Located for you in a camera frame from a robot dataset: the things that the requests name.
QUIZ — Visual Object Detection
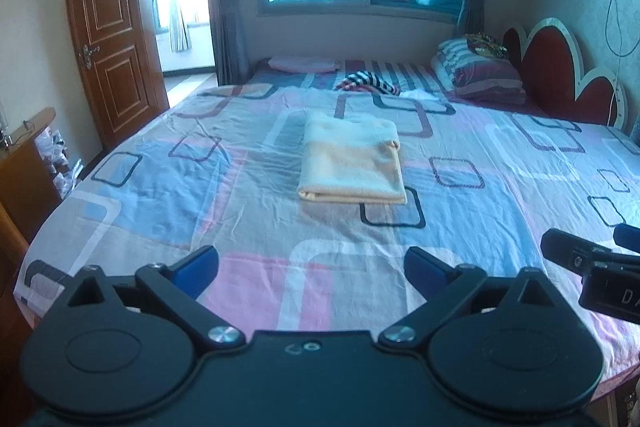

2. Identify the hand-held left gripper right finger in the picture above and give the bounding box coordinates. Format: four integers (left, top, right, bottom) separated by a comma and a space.
377, 247, 568, 350

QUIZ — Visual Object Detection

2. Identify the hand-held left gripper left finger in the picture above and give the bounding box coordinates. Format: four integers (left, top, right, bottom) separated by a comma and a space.
55, 244, 247, 350

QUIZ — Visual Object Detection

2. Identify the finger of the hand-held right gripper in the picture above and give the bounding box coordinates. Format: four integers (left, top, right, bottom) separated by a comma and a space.
613, 223, 640, 254
541, 228, 608, 276

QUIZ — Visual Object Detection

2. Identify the cream knit sweater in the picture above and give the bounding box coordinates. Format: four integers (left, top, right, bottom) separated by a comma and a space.
297, 111, 407, 206

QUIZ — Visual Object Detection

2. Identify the bed with patterned sheet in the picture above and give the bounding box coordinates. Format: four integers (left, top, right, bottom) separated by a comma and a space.
14, 82, 640, 403

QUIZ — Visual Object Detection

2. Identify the plastic bag clutter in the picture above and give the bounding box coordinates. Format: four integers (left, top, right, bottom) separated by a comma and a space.
37, 127, 87, 198

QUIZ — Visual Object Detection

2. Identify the white cloth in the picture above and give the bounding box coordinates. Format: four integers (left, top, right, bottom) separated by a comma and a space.
400, 89, 443, 102

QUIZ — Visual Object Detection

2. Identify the red petal-shaped headboard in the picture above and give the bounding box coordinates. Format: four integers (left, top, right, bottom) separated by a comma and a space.
502, 18, 627, 130

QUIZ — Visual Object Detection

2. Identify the brown wooden cabinet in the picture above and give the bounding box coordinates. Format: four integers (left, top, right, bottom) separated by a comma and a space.
0, 107, 64, 249

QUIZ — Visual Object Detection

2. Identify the striped maroon bed sheet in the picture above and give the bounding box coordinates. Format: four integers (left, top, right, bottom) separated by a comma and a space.
247, 59, 546, 118

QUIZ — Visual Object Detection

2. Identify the black white red striped garment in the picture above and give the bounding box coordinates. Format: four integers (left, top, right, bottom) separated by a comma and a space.
336, 71, 401, 96

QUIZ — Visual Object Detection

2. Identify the striped pillow stack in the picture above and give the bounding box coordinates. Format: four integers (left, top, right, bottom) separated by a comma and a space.
431, 38, 527, 100

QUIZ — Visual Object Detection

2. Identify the colourful patterned cloth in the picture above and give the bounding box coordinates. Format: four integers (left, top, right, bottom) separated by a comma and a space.
465, 33, 509, 58

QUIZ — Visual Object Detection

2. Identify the pink pillow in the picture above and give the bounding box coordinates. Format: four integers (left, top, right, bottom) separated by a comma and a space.
268, 56, 341, 74

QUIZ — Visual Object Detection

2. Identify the brown wooden door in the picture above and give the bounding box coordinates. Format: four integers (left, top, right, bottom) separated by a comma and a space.
62, 0, 171, 152

